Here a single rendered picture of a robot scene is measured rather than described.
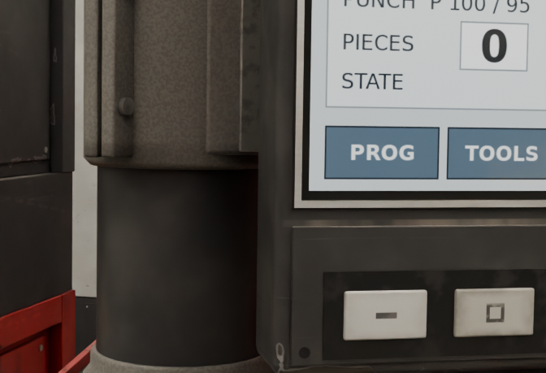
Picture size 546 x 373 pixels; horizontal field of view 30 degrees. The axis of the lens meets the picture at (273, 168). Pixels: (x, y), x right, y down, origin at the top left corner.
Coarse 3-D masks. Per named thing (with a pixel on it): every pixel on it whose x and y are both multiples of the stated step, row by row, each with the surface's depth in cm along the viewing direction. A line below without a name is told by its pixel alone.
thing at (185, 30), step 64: (128, 0) 53; (192, 0) 53; (128, 64) 53; (192, 64) 53; (128, 128) 53; (192, 128) 53; (128, 192) 55; (192, 192) 54; (256, 192) 56; (128, 256) 55; (192, 256) 54; (256, 256) 57; (128, 320) 55; (192, 320) 55
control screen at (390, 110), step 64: (320, 0) 43; (384, 0) 44; (448, 0) 44; (512, 0) 45; (320, 64) 43; (384, 64) 44; (448, 64) 44; (320, 128) 43; (384, 128) 44; (448, 128) 44; (512, 128) 45
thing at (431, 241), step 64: (256, 0) 53; (256, 64) 53; (256, 128) 54; (320, 192) 44; (384, 192) 44; (448, 192) 45; (512, 192) 45; (320, 256) 43; (384, 256) 44; (448, 256) 44; (512, 256) 45; (256, 320) 48; (320, 320) 44; (384, 320) 44; (448, 320) 45; (512, 320) 45
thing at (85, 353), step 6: (90, 348) 154; (84, 354) 150; (72, 360) 146; (78, 360) 146; (84, 360) 149; (66, 366) 142; (72, 366) 143; (78, 366) 146; (84, 366) 149; (60, 372) 139; (66, 372) 140; (72, 372) 143; (78, 372) 146
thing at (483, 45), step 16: (464, 32) 44; (480, 32) 45; (496, 32) 45; (512, 32) 45; (528, 32) 45; (464, 48) 44; (480, 48) 45; (496, 48) 45; (512, 48) 45; (464, 64) 44; (480, 64) 45; (496, 64) 45; (512, 64) 45
